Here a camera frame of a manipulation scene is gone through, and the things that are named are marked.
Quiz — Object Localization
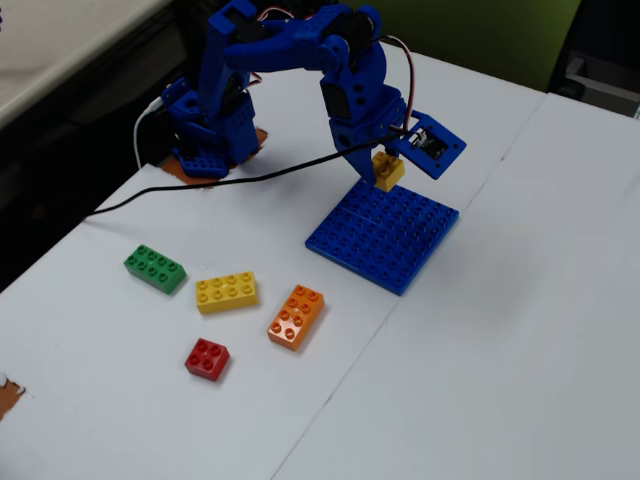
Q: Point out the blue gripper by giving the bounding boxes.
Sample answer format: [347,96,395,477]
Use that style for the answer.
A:
[319,43,414,186]

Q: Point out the yellow 2x2 block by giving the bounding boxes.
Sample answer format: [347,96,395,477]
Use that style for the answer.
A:
[372,151,407,193]

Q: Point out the orange 2x4 block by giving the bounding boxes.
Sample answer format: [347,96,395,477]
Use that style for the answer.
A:
[266,283,326,352]

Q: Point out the yellow 2x4 block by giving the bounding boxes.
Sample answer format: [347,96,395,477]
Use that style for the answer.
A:
[194,271,261,316]

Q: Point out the green 2x4 block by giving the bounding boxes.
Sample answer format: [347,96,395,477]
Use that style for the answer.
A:
[123,243,188,296]

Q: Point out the red 2x2 block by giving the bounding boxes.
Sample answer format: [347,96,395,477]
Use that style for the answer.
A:
[184,337,231,383]

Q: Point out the blue 8x8 baseplate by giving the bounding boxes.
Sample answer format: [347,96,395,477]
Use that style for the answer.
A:
[304,178,460,297]

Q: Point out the white background table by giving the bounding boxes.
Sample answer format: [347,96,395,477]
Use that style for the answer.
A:
[0,0,171,130]

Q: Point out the blue wrist camera mount plate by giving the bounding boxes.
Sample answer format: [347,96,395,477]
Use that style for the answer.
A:
[387,110,469,181]

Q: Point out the red white servo wire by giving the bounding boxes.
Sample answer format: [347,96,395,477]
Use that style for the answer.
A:
[378,34,420,137]

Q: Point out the black camera cable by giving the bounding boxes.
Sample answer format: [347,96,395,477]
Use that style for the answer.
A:
[84,132,399,218]

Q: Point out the grey metal shelf bracket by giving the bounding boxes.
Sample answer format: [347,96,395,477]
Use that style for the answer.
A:
[563,49,640,121]

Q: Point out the white power cable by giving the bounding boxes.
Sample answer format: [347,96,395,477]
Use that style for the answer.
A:
[132,97,166,170]

